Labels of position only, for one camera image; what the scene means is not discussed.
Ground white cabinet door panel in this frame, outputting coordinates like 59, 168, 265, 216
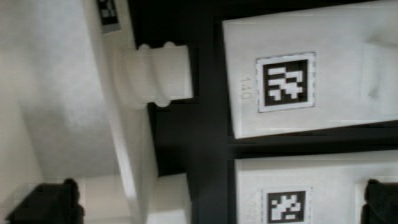
222, 0, 398, 139

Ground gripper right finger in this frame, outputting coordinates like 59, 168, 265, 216
361, 179, 398, 224

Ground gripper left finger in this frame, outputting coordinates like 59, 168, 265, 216
6, 178, 86, 224

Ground white cabinet body box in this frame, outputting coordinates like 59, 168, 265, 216
0, 0, 194, 224

